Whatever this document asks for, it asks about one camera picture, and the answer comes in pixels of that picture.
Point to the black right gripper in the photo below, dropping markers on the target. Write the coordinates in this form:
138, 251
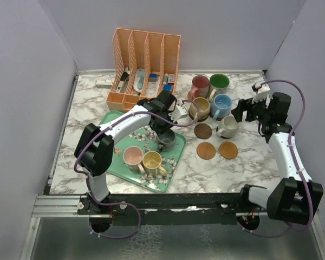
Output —
246, 105

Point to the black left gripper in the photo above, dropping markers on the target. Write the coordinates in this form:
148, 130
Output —
160, 130

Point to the dark grey blue mug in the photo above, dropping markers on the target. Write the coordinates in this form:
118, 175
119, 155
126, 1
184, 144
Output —
166, 141

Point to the light blue mug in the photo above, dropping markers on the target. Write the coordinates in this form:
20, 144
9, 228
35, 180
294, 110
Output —
221, 106

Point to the beige grey mug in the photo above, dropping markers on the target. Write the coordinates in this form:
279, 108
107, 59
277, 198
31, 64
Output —
227, 127

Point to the green mug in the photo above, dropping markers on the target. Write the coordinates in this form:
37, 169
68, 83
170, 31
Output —
219, 84

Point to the yellow mug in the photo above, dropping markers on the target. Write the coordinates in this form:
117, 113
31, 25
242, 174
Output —
152, 161

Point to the tan brown mug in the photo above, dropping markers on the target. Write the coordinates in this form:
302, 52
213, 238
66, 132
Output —
203, 104

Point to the pink mug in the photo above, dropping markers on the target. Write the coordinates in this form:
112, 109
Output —
133, 157

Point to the woven rattan coaster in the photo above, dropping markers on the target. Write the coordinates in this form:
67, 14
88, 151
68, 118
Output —
190, 96

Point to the maroon red mug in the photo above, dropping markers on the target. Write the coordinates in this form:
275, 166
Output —
200, 86

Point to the light orange wooden coaster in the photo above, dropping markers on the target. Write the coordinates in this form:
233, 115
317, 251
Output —
206, 150

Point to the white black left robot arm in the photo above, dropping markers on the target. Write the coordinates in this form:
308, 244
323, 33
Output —
94, 151

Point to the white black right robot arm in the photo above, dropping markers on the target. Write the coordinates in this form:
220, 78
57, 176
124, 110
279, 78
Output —
296, 197

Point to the green floral tray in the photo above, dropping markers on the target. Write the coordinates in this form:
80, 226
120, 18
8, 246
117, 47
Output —
146, 139

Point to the blue stamp box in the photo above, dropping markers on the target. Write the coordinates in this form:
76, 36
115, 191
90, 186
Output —
168, 87

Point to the blue correction tape package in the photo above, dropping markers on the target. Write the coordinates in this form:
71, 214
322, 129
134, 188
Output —
139, 80

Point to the white packaged item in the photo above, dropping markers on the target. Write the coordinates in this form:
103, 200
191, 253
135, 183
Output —
153, 82

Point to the red white small box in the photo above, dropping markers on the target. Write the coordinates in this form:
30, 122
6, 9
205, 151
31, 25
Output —
169, 79

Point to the black white stapler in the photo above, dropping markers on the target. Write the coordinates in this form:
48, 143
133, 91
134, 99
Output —
122, 85

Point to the orange plastic desk organizer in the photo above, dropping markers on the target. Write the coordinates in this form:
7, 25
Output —
135, 49

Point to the small white staples box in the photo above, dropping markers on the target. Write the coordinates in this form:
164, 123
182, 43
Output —
104, 82

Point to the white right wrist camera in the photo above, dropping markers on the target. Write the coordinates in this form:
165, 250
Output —
261, 90

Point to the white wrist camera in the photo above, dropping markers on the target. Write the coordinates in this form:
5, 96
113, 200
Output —
261, 90
179, 112

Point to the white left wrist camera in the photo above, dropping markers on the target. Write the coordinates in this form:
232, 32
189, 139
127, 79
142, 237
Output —
179, 112

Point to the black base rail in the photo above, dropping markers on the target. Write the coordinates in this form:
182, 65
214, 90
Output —
168, 209

